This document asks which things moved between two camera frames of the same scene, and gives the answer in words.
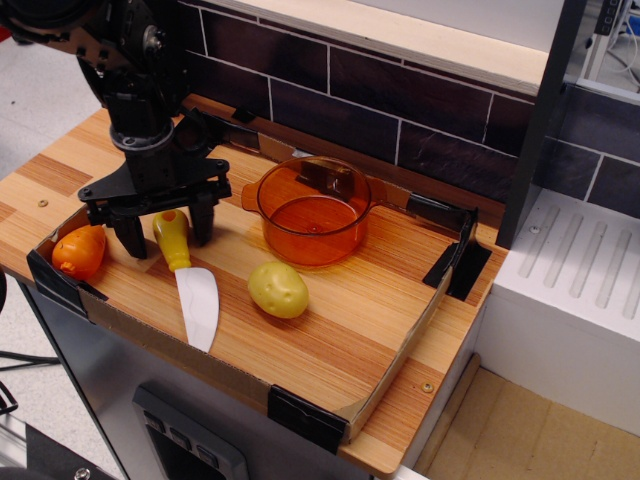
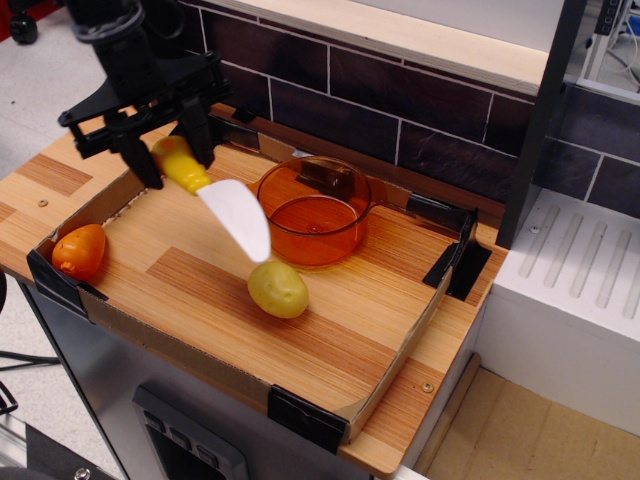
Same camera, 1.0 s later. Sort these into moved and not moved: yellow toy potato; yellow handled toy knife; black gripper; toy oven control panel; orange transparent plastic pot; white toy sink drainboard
Moved: black gripper; yellow handled toy knife
Not moved: orange transparent plastic pot; yellow toy potato; toy oven control panel; white toy sink drainboard
